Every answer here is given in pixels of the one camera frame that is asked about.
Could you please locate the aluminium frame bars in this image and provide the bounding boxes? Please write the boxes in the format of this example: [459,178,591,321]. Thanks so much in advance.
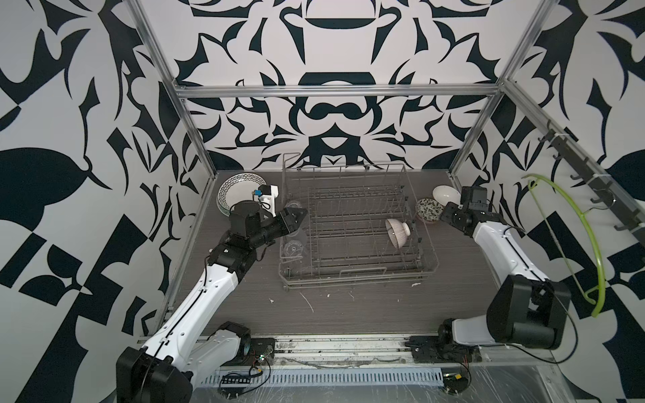
[123,0,645,238]

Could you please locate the white slotted cable duct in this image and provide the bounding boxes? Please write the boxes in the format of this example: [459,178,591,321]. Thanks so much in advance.
[198,367,443,388]

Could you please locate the black wall hook rail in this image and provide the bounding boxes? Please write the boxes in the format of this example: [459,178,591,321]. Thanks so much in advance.
[537,120,644,243]

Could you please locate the pink ribbed bowl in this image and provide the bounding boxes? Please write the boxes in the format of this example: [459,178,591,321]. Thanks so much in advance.
[386,218,412,250]

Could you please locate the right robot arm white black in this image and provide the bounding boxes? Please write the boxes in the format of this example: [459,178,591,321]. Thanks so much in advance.
[438,186,571,350]

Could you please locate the white orange small bowl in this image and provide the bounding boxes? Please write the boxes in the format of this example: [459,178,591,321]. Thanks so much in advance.
[433,185,461,207]

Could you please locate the green plastic hanger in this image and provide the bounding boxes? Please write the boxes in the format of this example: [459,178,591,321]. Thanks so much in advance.
[522,173,607,318]

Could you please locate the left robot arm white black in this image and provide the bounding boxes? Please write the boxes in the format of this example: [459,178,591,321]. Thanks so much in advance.
[116,201,307,402]

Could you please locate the black usb hub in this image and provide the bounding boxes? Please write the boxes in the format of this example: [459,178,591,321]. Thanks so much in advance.
[218,372,253,388]

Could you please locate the clear faceted plastic cup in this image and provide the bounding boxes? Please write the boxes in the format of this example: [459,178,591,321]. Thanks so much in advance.
[281,239,305,261]

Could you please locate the grey wire dish rack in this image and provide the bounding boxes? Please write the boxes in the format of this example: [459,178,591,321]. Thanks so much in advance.
[278,153,438,290]

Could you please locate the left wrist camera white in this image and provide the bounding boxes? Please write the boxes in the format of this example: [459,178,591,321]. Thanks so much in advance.
[253,185,279,217]

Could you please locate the black white patterned bowl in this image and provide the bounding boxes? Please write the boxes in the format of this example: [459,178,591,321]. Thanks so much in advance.
[415,197,444,223]

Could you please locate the teal red striped bowl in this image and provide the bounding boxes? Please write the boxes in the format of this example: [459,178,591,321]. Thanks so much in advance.
[217,193,235,217]

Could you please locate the small round black device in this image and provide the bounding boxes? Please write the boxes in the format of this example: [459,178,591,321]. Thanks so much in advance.
[443,373,470,396]

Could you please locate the clear smooth plastic cup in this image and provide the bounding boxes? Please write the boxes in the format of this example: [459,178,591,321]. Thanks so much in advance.
[285,200,302,208]

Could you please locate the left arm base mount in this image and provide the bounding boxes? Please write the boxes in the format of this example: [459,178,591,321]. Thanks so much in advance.
[223,336,276,367]

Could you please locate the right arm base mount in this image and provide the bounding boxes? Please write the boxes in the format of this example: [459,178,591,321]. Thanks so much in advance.
[404,336,482,364]

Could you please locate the zigzag rim white bowl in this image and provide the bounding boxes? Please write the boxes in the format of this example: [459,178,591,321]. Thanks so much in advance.
[217,172,266,204]

